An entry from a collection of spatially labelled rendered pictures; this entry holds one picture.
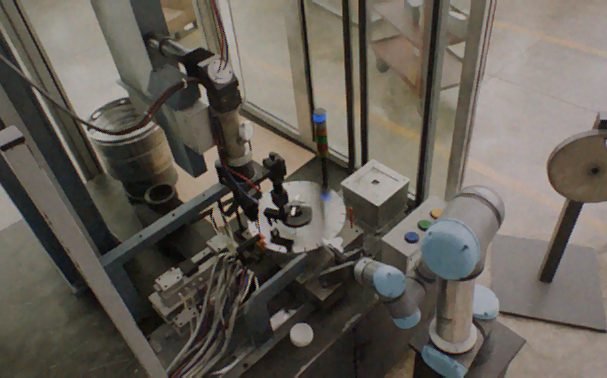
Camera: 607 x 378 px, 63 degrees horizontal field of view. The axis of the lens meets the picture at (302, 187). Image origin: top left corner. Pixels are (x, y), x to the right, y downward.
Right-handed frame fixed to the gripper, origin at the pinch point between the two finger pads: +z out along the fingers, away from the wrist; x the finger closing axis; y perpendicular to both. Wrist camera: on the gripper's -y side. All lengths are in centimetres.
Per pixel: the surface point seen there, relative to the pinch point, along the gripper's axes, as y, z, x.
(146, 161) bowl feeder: -32, 59, 47
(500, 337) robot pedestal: 31, -32, -36
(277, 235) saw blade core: -9.7, 8.3, 12.5
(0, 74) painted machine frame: -61, 12, 86
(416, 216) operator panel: 34.5, -3.7, -0.7
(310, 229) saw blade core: 0.3, 4.5, 10.3
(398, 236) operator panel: 23.9, -6.3, -2.5
